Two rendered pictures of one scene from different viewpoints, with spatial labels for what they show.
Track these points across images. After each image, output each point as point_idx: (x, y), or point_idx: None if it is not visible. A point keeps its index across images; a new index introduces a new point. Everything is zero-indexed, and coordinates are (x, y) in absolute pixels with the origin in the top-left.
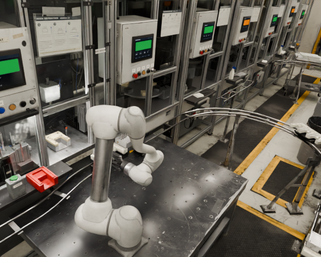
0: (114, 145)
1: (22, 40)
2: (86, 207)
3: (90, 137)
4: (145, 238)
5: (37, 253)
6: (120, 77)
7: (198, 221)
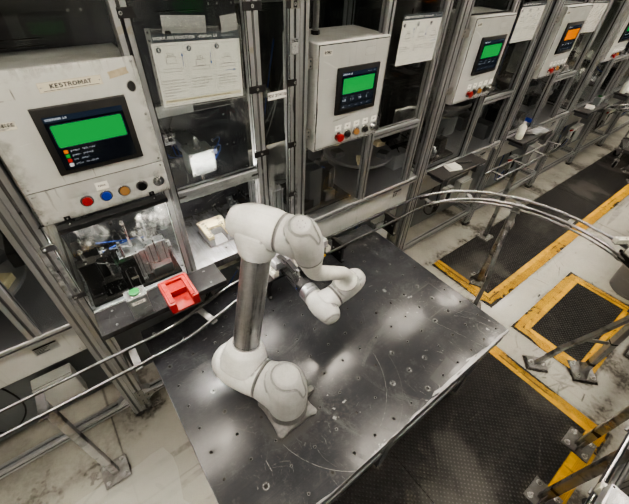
0: None
1: (126, 79)
2: (225, 355)
3: None
4: (313, 406)
5: None
6: (313, 139)
7: (404, 392)
